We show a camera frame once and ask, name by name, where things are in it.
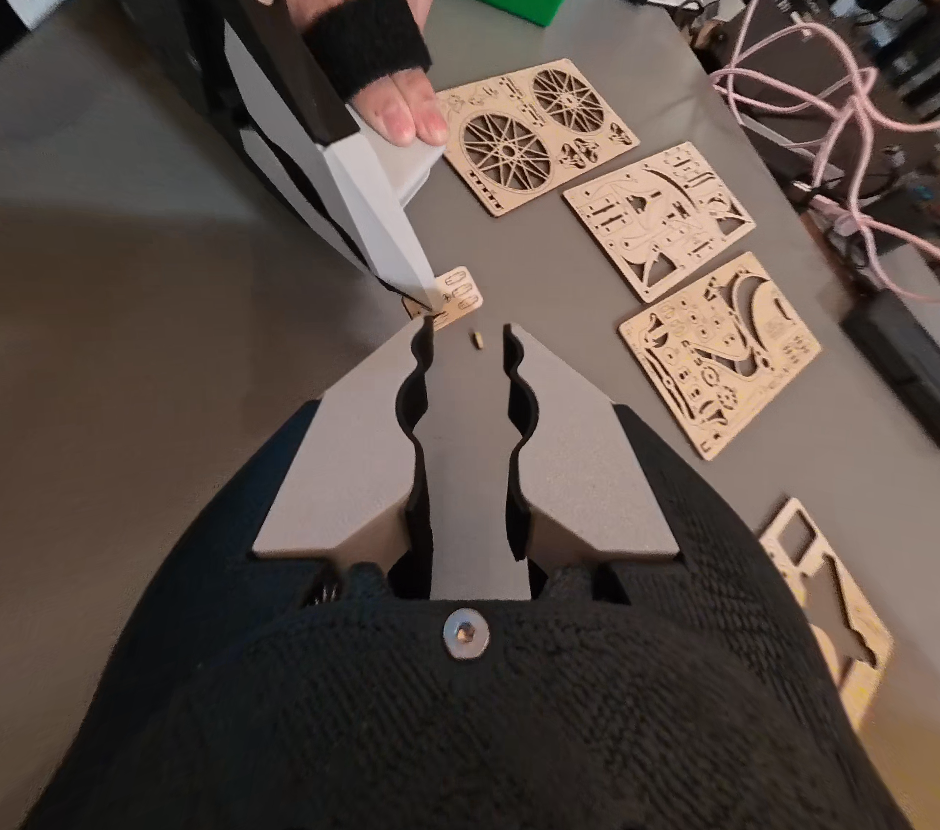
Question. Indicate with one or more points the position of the wooden sheet with slotted parts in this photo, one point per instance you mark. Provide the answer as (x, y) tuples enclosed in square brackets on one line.
[(587, 206)]

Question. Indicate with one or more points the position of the black flat device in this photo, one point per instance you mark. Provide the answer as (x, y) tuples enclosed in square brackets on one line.
[(896, 360)]

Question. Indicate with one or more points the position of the wooden sheet with large cutouts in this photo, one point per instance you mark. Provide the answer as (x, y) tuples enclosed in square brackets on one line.
[(815, 595)]

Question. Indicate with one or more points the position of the wooden sheet with curved cutouts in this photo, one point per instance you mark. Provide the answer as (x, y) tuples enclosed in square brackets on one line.
[(661, 396)]

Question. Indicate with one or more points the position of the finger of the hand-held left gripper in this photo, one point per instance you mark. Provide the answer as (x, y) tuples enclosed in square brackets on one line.
[(294, 183), (374, 213)]

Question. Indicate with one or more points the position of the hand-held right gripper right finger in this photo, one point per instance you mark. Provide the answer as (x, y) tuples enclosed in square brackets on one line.
[(595, 477)]

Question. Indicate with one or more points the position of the small wooden assembly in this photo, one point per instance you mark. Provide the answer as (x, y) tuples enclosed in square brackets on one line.
[(706, 26)]

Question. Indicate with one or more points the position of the small wooden parts card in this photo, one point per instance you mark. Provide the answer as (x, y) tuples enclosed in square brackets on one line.
[(459, 297)]

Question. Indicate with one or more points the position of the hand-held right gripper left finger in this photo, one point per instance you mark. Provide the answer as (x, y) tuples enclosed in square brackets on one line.
[(345, 477)]

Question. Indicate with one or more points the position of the black carton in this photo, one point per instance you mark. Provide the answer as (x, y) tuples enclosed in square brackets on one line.
[(808, 22)]

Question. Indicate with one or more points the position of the wooden sheet with wheels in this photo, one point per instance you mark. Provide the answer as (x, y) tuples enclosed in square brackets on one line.
[(514, 191)]

